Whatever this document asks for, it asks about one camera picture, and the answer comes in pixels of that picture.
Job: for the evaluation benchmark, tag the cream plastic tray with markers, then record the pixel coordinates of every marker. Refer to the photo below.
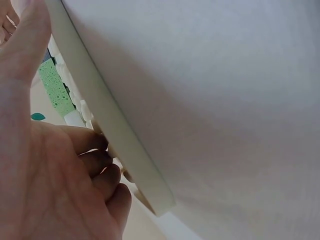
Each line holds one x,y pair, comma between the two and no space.
112,127

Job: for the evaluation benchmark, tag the green speckled sponge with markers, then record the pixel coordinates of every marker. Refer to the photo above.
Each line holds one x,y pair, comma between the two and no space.
53,83

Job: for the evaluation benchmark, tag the person's right fingers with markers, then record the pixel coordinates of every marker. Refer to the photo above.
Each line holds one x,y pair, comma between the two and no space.
8,26

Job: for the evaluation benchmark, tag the person's left hand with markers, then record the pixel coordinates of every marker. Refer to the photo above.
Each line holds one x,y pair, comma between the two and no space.
37,175

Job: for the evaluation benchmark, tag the person's right hand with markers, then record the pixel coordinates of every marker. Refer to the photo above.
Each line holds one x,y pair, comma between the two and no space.
7,27

